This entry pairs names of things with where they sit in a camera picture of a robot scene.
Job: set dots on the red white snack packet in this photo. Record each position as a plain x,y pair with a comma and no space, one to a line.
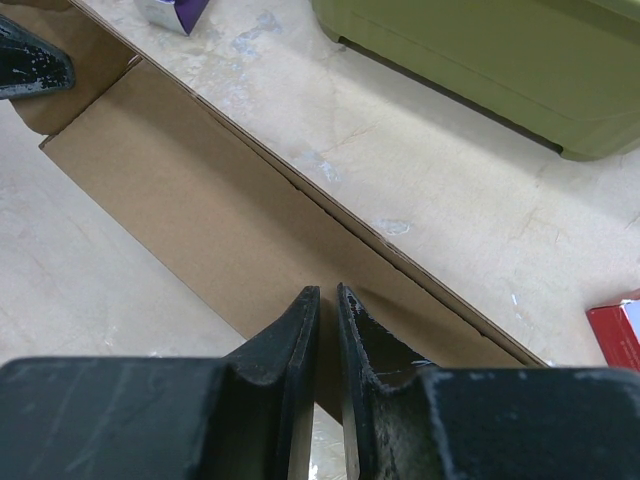
615,325

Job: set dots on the purple toothpaste box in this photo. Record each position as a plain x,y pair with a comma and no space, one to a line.
179,16

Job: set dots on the brown cardboard box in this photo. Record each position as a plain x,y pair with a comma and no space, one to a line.
218,215

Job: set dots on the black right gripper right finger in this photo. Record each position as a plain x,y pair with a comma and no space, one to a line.
405,417

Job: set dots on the olive green plastic bin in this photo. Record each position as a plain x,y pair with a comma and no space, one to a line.
567,71

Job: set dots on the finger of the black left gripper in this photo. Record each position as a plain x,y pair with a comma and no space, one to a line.
31,66

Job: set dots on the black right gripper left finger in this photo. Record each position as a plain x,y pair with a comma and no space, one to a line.
247,415

